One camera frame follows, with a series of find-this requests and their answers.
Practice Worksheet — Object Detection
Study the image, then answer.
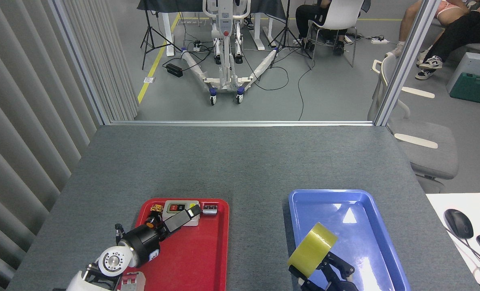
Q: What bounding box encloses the grey office chair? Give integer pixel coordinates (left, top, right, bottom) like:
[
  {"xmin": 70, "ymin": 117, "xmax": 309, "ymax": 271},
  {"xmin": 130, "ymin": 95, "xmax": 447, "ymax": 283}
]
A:
[{"xmin": 367, "ymin": 53, "xmax": 459, "ymax": 194}]

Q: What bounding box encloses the white side desk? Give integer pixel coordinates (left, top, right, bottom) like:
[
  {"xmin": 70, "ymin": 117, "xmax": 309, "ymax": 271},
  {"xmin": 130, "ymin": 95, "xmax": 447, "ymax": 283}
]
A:
[{"xmin": 426, "ymin": 193, "xmax": 480, "ymax": 291}]

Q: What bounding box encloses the white-legged desk dark cloth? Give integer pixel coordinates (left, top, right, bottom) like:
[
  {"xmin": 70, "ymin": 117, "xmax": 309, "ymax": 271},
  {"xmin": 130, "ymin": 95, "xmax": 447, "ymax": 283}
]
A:
[{"xmin": 137, "ymin": 0, "xmax": 287, "ymax": 57}]

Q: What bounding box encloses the black mouse cable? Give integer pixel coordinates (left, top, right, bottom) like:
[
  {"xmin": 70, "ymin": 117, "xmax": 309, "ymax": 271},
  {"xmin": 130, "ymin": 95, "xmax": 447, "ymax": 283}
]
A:
[{"xmin": 446, "ymin": 226, "xmax": 480, "ymax": 279}]

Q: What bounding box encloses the grey vertical blind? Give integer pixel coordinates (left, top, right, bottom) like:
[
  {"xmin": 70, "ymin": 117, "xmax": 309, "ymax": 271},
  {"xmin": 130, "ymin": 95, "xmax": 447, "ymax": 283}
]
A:
[{"xmin": 0, "ymin": 0, "xmax": 139, "ymax": 291}]

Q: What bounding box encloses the red plastic tray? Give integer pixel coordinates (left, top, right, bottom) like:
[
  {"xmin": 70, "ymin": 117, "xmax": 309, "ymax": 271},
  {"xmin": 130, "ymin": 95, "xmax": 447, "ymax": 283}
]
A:
[{"xmin": 121, "ymin": 198, "xmax": 229, "ymax": 291}]

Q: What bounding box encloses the black tripod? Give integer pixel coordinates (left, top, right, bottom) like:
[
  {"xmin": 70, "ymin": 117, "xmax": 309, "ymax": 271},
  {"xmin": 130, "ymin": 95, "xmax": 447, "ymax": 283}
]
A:
[
  {"xmin": 140, "ymin": 8, "xmax": 182, "ymax": 70},
  {"xmin": 269, "ymin": 0, "xmax": 313, "ymax": 69}
]

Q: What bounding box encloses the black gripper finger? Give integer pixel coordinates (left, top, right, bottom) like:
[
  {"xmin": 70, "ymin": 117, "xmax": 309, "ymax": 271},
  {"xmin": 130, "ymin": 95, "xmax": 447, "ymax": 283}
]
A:
[
  {"xmin": 289, "ymin": 265, "xmax": 320, "ymax": 291},
  {"xmin": 317, "ymin": 251, "xmax": 360, "ymax": 291}
]

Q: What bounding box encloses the white block red insert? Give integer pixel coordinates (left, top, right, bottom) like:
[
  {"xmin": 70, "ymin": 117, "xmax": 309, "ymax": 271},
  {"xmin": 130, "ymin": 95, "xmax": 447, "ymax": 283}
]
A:
[{"xmin": 121, "ymin": 272, "xmax": 146, "ymax": 291}]

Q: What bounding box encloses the black push button orange ring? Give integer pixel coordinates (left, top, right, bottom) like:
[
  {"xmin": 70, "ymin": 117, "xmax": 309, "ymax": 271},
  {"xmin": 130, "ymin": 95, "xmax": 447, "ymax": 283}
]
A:
[{"xmin": 145, "ymin": 213, "xmax": 162, "ymax": 231}]

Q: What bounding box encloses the person on white chair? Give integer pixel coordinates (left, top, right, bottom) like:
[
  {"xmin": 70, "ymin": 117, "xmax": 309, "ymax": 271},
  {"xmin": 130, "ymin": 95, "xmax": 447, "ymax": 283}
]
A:
[{"xmin": 293, "ymin": 0, "xmax": 347, "ymax": 55}]

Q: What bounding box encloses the person in black trousers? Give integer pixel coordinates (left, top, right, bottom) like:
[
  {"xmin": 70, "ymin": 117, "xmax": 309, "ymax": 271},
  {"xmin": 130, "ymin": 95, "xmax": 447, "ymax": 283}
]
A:
[{"xmin": 415, "ymin": 0, "xmax": 480, "ymax": 80}]

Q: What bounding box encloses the yellow tape roll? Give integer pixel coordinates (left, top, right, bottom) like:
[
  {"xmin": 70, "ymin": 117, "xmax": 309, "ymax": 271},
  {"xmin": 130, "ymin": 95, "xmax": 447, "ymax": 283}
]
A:
[{"xmin": 287, "ymin": 222, "xmax": 338, "ymax": 278}]

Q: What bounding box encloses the person with bare legs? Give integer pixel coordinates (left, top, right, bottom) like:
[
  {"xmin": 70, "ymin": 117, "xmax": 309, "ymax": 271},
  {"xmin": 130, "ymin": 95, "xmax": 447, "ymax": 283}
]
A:
[{"xmin": 385, "ymin": 0, "xmax": 465, "ymax": 58}]

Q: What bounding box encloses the silver frame post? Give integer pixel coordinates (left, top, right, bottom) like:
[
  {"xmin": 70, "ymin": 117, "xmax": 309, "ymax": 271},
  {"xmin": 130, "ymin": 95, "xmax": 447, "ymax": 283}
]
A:
[
  {"xmin": 373, "ymin": 0, "xmax": 442, "ymax": 127},
  {"xmin": 48, "ymin": 0, "xmax": 111, "ymax": 126}
]

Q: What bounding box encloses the white plastic chair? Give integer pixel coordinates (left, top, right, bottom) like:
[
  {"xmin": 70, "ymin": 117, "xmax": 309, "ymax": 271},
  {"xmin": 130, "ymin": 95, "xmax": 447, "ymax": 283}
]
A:
[{"xmin": 305, "ymin": 0, "xmax": 365, "ymax": 68}]

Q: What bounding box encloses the white stand on wheels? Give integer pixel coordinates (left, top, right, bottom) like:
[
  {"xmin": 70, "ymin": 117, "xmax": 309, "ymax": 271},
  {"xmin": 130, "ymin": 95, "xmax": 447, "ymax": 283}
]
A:
[{"xmin": 180, "ymin": 0, "xmax": 279, "ymax": 106}]

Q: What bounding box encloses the grey two-button switch box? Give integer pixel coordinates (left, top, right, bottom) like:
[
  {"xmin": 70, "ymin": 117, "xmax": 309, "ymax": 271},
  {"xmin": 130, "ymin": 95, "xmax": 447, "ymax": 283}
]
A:
[{"xmin": 162, "ymin": 200, "xmax": 200, "ymax": 227}]

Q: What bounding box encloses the black computer mouse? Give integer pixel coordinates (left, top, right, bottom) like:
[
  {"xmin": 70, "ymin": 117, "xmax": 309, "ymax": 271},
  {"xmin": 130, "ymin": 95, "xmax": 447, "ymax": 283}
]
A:
[{"xmin": 444, "ymin": 209, "xmax": 474, "ymax": 239}]

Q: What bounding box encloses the silver frame rail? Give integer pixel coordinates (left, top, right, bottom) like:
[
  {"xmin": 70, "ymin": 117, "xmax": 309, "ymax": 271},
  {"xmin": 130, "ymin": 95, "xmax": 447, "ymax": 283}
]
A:
[{"xmin": 110, "ymin": 120, "xmax": 375, "ymax": 127}]

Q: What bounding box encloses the green carrying case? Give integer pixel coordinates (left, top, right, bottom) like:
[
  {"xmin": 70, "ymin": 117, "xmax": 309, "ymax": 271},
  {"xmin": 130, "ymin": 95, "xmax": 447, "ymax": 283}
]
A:
[{"xmin": 449, "ymin": 73, "xmax": 480, "ymax": 105}]

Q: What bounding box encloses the black floor cable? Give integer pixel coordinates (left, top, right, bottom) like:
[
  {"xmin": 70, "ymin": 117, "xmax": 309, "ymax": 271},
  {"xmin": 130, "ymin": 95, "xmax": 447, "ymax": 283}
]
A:
[{"xmin": 240, "ymin": 48, "xmax": 315, "ymax": 121}]

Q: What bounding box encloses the blue plastic tray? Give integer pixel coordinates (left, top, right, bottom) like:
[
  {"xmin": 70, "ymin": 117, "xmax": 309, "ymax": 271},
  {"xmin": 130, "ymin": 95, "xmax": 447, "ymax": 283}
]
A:
[{"xmin": 288, "ymin": 189, "xmax": 411, "ymax": 291}]

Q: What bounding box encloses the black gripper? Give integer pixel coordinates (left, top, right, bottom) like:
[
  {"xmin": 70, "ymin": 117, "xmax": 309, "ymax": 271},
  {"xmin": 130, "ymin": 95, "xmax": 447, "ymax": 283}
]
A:
[{"xmin": 118, "ymin": 204, "xmax": 202, "ymax": 268}]

